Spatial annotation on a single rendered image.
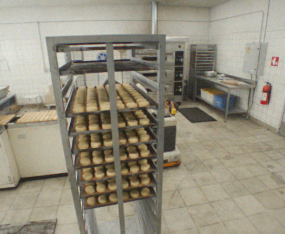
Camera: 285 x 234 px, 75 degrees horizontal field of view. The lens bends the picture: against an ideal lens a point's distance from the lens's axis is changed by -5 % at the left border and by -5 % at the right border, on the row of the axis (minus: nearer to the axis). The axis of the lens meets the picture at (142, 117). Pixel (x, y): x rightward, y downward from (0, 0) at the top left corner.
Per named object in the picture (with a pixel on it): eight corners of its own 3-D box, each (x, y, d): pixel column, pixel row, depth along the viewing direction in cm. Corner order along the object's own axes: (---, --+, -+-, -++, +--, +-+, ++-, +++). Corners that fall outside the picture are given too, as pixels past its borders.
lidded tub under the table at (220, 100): (212, 103, 542) (213, 94, 533) (227, 102, 551) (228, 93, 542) (220, 107, 506) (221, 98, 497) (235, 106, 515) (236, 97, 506)
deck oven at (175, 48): (134, 111, 564) (132, 36, 495) (129, 100, 675) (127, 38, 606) (186, 107, 589) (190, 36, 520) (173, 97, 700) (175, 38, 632)
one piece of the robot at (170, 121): (165, 141, 347) (166, 95, 318) (176, 157, 297) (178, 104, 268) (146, 144, 341) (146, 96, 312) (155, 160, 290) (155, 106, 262)
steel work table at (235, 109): (192, 102, 646) (194, 72, 613) (212, 100, 658) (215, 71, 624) (224, 122, 470) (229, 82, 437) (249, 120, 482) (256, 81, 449)
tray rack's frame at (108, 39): (91, 233, 190) (62, 41, 129) (141, 222, 201) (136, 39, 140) (94, 304, 131) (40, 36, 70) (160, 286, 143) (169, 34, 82)
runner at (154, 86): (127, 73, 147) (127, 69, 146) (131, 73, 148) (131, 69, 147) (153, 91, 89) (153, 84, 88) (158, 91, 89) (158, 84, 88)
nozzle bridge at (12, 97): (-29, 137, 215) (-38, 110, 203) (-2, 117, 281) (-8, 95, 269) (0, 135, 221) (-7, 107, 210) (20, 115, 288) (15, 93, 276)
